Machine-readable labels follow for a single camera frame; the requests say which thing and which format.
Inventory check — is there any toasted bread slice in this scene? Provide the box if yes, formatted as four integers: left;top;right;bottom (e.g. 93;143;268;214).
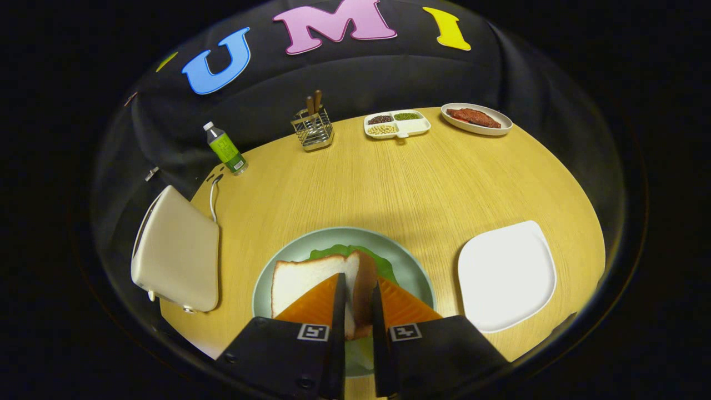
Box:
271;250;378;341

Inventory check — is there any black backdrop cloth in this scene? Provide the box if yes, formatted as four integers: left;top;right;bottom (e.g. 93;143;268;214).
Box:
92;0;628;234

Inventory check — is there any white toaster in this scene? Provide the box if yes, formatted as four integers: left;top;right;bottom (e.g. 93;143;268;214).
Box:
131;185;220;313

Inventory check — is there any round plate under meat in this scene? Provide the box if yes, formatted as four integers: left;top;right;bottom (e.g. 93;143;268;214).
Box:
440;103;513;137

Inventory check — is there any green label drink bottle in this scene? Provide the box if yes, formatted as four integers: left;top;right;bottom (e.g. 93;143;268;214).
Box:
203;122;249;176

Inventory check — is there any green lettuce leaf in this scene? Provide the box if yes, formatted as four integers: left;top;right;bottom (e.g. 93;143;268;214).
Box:
308;244;399;287

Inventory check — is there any pale green round plate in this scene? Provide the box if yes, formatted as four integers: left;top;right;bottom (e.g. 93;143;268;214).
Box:
252;226;437;378

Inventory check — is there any metal wire utensil holder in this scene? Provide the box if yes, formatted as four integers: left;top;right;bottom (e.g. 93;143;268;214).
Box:
291;108;334;152

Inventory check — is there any white toaster cable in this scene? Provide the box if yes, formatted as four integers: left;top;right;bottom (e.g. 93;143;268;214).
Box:
209;177;223;224

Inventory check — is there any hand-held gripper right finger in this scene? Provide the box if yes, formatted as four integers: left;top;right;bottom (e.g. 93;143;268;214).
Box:
371;276;509;398

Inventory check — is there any white square plate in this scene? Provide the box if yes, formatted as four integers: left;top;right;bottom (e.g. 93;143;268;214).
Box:
457;220;557;334

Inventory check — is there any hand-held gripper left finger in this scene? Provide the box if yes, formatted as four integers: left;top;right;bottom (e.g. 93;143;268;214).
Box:
216;272;348;400

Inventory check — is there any red meat slice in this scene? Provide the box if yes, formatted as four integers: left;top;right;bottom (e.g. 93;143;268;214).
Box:
446;108;502;129

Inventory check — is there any white divided dish with beans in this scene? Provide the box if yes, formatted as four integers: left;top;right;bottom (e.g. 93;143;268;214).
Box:
364;109;432;139

